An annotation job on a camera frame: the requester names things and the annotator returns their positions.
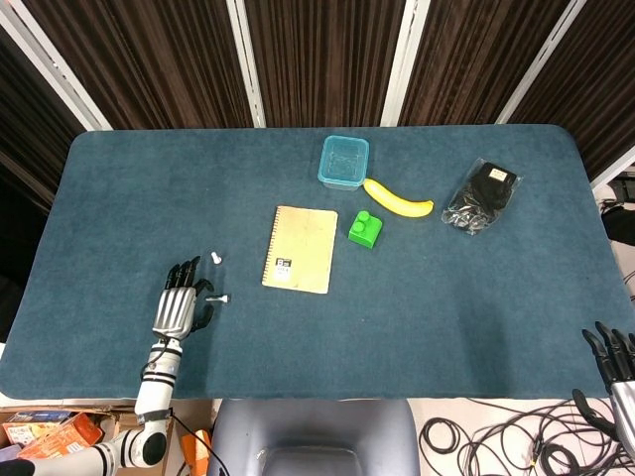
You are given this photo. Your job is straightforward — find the brown curtain room divider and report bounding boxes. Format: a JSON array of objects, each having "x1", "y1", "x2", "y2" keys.
[{"x1": 0, "y1": 0, "x2": 635, "y2": 214}]

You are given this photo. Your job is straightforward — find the orange packet box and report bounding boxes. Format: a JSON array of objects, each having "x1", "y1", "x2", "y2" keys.
[{"x1": 17, "y1": 412, "x2": 105, "y2": 460}]

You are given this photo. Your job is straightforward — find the green toy building block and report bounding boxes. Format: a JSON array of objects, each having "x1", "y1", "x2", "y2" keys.
[{"x1": 347, "y1": 209, "x2": 384, "y2": 249}]

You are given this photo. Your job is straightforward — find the blue plastic container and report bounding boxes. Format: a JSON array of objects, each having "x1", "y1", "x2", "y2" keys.
[{"x1": 317, "y1": 134, "x2": 371, "y2": 192}]

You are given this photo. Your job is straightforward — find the cardboard box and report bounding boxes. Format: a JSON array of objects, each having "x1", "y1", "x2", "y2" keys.
[{"x1": 0, "y1": 404, "x2": 176, "y2": 476}]

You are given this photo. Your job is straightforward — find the black item in clear bag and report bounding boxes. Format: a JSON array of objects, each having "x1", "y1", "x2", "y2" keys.
[{"x1": 441, "y1": 157, "x2": 524, "y2": 236}]

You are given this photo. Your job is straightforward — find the coiled black cable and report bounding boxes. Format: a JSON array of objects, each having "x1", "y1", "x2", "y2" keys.
[{"x1": 419, "y1": 416, "x2": 461, "y2": 455}]

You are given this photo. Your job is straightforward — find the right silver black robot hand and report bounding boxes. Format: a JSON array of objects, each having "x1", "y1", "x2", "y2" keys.
[{"x1": 571, "y1": 320, "x2": 635, "y2": 447}]

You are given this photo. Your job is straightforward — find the orange plastic object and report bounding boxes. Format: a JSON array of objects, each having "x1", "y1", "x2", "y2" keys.
[{"x1": 177, "y1": 429, "x2": 213, "y2": 476}]

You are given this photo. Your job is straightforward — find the black bag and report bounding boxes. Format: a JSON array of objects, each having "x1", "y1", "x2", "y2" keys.
[{"x1": 600, "y1": 201, "x2": 635, "y2": 248}]

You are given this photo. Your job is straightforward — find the yellow spiral notebook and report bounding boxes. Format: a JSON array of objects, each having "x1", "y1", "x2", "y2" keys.
[{"x1": 261, "y1": 204, "x2": 339, "y2": 296}]

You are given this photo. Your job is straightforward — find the yellow banana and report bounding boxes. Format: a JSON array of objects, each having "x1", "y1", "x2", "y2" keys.
[{"x1": 362, "y1": 178, "x2": 436, "y2": 218}]

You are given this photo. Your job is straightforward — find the tangled black cables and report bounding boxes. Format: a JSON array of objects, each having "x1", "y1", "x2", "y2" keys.
[{"x1": 455, "y1": 397, "x2": 635, "y2": 476}]

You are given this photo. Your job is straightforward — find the white divider frame post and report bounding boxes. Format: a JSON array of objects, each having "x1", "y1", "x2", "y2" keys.
[
  {"x1": 495, "y1": 0, "x2": 590, "y2": 126},
  {"x1": 379, "y1": 0, "x2": 432, "y2": 128},
  {"x1": 225, "y1": 0, "x2": 268, "y2": 129},
  {"x1": 0, "y1": 8, "x2": 113, "y2": 132}
]

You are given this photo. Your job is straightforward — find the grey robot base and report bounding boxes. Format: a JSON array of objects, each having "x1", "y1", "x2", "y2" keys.
[{"x1": 206, "y1": 398, "x2": 421, "y2": 476}]

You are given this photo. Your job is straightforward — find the blue felt table cover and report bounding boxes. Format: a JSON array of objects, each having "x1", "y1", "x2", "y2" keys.
[{"x1": 0, "y1": 123, "x2": 635, "y2": 402}]

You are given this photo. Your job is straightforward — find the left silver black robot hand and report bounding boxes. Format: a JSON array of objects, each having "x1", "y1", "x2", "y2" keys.
[{"x1": 150, "y1": 255, "x2": 216, "y2": 342}]

